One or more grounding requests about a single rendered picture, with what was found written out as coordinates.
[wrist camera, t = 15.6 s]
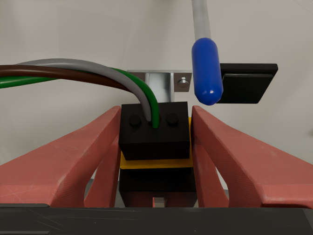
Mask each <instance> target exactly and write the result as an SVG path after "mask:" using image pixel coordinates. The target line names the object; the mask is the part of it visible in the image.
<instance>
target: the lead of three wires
mask: <svg viewBox="0 0 313 235"><path fill-rule="evenodd" d="M57 79H66V80H72V81H79V82H85V83H93V84H98V85H103V86H108V87H113V88H117V89H121V90H125V91H128V92H130V93H133V94H134V95H135V96H136V97H137V98H138V100H139V102H140V103H141V106H142V108H143V113H144V116H145V118H146V120H147V122H148V121H152V127H153V128H158V127H159V121H161V120H162V118H161V116H160V113H159V106H158V102H157V99H156V97H155V95H154V93H153V91H152V90H151V88H150V87H149V86H148V85H147V84H146V83H145V82H144V81H143V80H142V79H140V78H139V77H137V76H135V75H133V74H131V73H129V72H127V71H124V70H121V69H116V68H111V67H107V66H104V65H101V64H98V63H95V62H89V61H84V60H77V59H66V58H51V59H40V60H34V61H28V62H22V63H18V64H14V65H0V89H2V88H9V87H16V86H22V85H28V84H33V83H41V82H46V81H52V80H57Z"/></svg>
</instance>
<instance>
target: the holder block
mask: <svg viewBox="0 0 313 235"><path fill-rule="evenodd" d="M118 190H119V193H120V195H121V198H122V200H123V202H124V205H125V207H153V197H163V198H164V206H165V207H194V205H195V203H196V201H197V190H196V183H195V176H194V169H193V167H189V174H177V173H131V171H130V169H121V168H120V174H119V187H118Z"/></svg>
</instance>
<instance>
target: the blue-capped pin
mask: <svg viewBox="0 0 313 235"><path fill-rule="evenodd" d="M192 11H193V22H194V33H195V43H194V44H193V46H192V49H191V57H192V70H193V82H194V94H195V96H196V97H197V99H198V101H199V102H201V103H203V104H205V105H208V106H211V105H214V104H215V103H216V102H218V101H219V100H220V99H221V96H222V94H223V91H224V89H223V83H222V76H221V69H220V62H219V55H218V48H217V45H216V43H215V42H214V41H213V40H212V39H211V31H210V24H209V16H208V8H207V1H206V0H192Z"/></svg>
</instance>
